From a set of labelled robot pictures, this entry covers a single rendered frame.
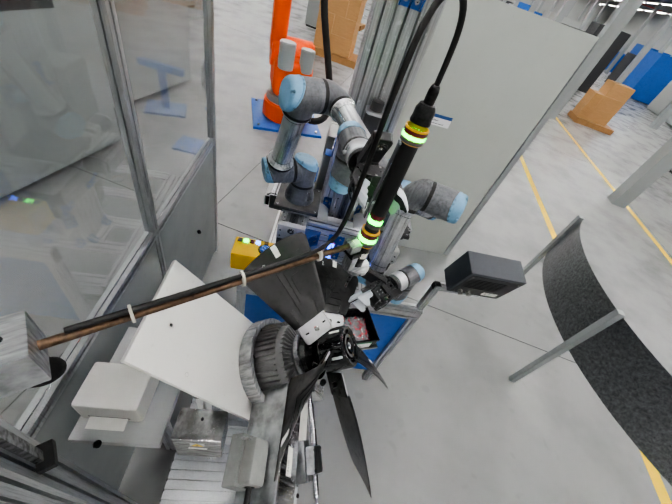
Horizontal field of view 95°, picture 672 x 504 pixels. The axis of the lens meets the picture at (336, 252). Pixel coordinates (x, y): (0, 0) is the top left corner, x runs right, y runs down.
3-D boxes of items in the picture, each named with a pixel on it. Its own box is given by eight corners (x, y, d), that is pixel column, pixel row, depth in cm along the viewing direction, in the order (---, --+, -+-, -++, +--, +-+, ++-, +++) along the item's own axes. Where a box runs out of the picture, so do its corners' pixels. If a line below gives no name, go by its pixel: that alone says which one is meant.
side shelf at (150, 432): (70, 442, 88) (67, 440, 86) (130, 330, 113) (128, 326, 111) (160, 448, 92) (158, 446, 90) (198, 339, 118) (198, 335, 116)
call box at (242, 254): (229, 270, 126) (230, 252, 119) (235, 252, 133) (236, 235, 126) (269, 276, 129) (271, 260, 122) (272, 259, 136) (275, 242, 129)
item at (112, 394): (74, 430, 88) (60, 418, 80) (104, 374, 99) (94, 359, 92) (138, 435, 91) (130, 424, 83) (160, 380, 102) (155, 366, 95)
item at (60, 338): (41, 352, 40) (37, 347, 39) (40, 343, 41) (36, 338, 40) (355, 248, 70) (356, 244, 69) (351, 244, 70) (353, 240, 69)
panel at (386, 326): (240, 354, 189) (246, 290, 144) (240, 353, 190) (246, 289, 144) (367, 369, 203) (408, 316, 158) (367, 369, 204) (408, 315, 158)
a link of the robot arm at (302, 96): (292, 187, 150) (333, 95, 104) (262, 189, 144) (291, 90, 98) (287, 167, 154) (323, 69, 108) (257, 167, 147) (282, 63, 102)
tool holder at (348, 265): (345, 282, 73) (358, 255, 66) (329, 262, 77) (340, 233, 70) (373, 271, 78) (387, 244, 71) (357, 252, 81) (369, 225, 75)
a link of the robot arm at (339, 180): (364, 195, 95) (377, 164, 87) (332, 197, 90) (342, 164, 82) (353, 180, 100) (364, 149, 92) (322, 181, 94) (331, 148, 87)
